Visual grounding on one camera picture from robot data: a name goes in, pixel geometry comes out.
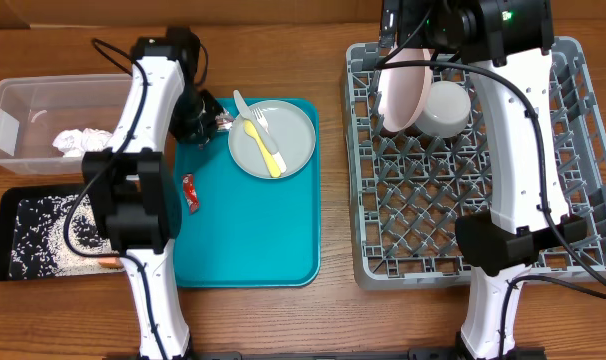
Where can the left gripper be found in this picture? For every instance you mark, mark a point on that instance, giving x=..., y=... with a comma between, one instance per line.
x=193, y=131

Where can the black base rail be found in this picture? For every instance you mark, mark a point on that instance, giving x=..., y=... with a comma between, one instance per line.
x=440, y=353

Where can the clear plastic bin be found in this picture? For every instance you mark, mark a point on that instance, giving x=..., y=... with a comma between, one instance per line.
x=35, y=110

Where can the aluminium foil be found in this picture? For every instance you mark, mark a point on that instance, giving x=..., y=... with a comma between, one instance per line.
x=224, y=121

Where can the yellow plastic spoon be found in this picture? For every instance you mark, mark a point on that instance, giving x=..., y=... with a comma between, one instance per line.
x=271, y=164

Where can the white rice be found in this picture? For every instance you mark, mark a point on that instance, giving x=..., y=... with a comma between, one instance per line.
x=39, y=250

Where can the white round plate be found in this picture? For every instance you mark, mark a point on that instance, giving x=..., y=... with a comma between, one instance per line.
x=404, y=93

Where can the grey bowl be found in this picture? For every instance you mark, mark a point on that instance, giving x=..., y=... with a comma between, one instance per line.
x=446, y=111

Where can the red candy wrapper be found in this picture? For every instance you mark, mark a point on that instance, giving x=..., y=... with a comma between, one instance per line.
x=190, y=193

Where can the grey round plate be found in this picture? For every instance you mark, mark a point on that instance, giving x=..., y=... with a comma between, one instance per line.
x=291, y=129

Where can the black waste tray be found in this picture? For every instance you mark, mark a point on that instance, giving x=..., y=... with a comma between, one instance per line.
x=8, y=211

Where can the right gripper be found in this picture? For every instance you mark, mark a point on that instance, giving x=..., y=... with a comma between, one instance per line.
x=408, y=11

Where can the white tissue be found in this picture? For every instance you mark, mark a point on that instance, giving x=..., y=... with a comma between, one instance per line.
x=75, y=143

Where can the white plastic fork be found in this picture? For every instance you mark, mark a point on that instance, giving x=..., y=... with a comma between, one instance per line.
x=261, y=119

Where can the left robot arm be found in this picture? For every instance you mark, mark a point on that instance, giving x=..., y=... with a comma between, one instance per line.
x=135, y=201

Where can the orange food cube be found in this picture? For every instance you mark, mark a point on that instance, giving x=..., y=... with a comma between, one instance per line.
x=110, y=262

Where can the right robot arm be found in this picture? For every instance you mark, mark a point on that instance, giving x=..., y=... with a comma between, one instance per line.
x=506, y=48

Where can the white plastic knife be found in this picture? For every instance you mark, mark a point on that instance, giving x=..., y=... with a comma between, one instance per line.
x=247, y=114

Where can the teal serving tray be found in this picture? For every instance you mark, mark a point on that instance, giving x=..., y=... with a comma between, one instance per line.
x=248, y=231

